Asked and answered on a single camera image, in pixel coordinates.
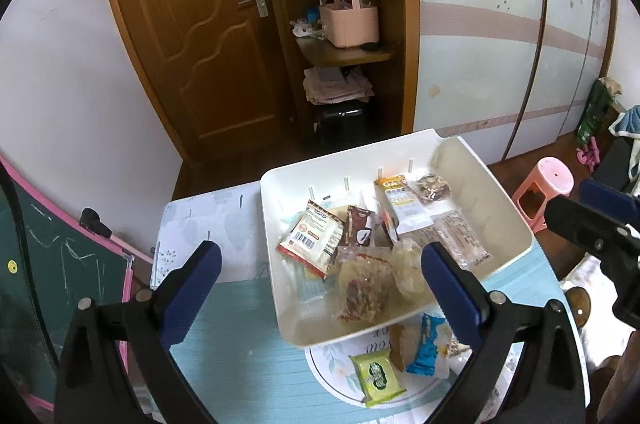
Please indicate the brown chocolate snack packet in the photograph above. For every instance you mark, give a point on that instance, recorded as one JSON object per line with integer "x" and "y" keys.
{"x": 361, "y": 226}

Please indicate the black chalkboard clamp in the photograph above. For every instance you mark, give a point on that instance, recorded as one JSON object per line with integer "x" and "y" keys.
{"x": 95, "y": 221}

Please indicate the brown wooden door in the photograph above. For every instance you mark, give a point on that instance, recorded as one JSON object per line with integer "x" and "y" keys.
{"x": 200, "y": 28}

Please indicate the brown cake snack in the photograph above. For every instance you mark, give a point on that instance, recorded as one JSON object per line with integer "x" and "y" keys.
{"x": 400, "y": 346}

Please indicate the green garment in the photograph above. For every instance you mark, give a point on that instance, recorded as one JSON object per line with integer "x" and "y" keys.
{"x": 597, "y": 108}

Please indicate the pink plastic stool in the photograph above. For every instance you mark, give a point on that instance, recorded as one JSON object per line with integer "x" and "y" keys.
{"x": 547, "y": 189}

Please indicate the light blue garment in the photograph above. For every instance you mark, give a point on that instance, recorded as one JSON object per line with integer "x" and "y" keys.
{"x": 627, "y": 123}

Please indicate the folded pink clothes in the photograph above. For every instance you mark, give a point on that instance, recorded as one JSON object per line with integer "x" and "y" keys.
{"x": 337, "y": 83}

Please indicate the white floral plate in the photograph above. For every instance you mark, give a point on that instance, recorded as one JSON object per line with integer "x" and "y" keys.
{"x": 330, "y": 371}

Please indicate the green snack packet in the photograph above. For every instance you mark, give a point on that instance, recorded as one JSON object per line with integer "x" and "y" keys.
{"x": 377, "y": 376}

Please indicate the white plastic bin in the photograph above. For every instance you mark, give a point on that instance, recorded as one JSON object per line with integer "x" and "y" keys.
{"x": 295, "y": 304}

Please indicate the small blue cup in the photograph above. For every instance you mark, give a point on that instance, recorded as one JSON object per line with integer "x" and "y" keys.
{"x": 313, "y": 15}

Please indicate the sliding door wardrobe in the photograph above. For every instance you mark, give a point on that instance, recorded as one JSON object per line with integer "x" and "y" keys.
{"x": 500, "y": 68}

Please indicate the wooden shelf cabinet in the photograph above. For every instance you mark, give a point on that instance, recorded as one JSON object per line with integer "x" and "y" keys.
{"x": 395, "y": 3}

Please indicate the orange white snack packet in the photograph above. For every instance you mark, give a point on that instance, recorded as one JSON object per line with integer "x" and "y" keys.
{"x": 402, "y": 206}

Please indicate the beige clear snack packet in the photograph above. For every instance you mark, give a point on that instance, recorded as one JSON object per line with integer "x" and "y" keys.
{"x": 460, "y": 239}

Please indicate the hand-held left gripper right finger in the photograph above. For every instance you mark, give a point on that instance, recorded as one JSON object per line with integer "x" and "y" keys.
{"x": 450, "y": 291}

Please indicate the yellow round magnet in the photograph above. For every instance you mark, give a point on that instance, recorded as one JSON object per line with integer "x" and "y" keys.
{"x": 11, "y": 265}

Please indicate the red white snack packet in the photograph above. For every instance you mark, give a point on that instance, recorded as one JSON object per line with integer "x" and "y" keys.
{"x": 312, "y": 234}

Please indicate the green chalkboard with pink frame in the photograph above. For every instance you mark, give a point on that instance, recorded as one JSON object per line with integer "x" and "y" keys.
{"x": 40, "y": 264}

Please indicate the pink toy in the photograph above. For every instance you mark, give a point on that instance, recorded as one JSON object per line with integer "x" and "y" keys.
{"x": 589, "y": 152}

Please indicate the small nut snack packet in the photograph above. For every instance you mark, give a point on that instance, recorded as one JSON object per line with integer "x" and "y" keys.
{"x": 432, "y": 189}

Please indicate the clear nut bar packet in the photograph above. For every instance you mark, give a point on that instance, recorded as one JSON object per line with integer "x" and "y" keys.
{"x": 362, "y": 289}

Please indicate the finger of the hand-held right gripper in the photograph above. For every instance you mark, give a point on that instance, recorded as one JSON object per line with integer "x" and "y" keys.
{"x": 610, "y": 199}
{"x": 590, "y": 226}

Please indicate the blue white snack packet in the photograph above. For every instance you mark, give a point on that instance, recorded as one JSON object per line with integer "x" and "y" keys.
{"x": 427, "y": 346}

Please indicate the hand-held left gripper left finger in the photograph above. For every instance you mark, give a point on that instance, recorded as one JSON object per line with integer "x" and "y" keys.
{"x": 195, "y": 289}

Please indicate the dark chair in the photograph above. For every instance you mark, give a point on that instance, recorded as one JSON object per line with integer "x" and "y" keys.
{"x": 617, "y": 161}

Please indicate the black bag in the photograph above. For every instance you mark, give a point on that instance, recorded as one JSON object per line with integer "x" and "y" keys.
{"x": 345, "y": 123}

